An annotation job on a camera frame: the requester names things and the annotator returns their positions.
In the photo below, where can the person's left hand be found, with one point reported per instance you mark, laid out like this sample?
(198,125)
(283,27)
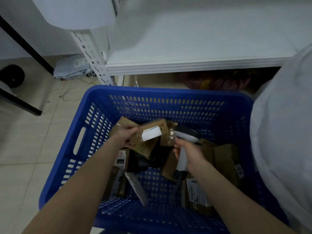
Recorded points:
(124,134)

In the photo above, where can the person's right hand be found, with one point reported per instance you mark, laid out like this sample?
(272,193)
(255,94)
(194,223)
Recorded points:
(195,158)

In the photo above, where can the grey handheld barcode scanner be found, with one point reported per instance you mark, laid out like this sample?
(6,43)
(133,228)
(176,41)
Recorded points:
(185,135)

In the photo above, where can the pile of parcels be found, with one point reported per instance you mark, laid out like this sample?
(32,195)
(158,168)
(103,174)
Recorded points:
(226,160)

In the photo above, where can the black plastic mailer bag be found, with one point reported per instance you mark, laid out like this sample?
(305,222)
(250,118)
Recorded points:
(156,155)

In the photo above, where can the blue plastic crate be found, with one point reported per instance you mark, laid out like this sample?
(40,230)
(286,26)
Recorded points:
(170,95)

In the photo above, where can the white woven sack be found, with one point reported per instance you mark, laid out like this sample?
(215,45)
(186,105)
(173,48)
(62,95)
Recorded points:
(280,131)

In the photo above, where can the person's right forearm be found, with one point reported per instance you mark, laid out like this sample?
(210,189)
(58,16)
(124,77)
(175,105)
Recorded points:
(231,204)

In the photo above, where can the person's left forearm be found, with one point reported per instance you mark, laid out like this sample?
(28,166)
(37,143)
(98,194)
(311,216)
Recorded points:
(73,192)

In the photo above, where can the grey plastic mailer bag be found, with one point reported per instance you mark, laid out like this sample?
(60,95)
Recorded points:
(70,66)

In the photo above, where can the white metal shelf rack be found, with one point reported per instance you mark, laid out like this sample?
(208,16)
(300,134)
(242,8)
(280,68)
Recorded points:
(195,34)

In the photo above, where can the white paper sign sheet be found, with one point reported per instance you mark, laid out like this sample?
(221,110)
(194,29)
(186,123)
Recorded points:
(73,12)

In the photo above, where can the wooden folding table black legs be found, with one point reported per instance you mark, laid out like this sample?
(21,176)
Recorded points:
(24,43)

